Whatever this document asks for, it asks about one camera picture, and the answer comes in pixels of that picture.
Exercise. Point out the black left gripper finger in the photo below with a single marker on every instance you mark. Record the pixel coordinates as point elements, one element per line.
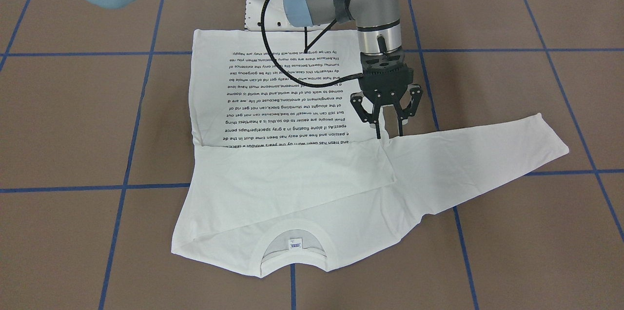
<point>377,125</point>
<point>400,125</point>

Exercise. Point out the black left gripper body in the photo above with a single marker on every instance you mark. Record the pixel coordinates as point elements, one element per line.
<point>388,95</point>

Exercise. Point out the white long-sleeve printed shirt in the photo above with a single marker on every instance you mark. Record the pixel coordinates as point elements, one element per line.
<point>286,175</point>

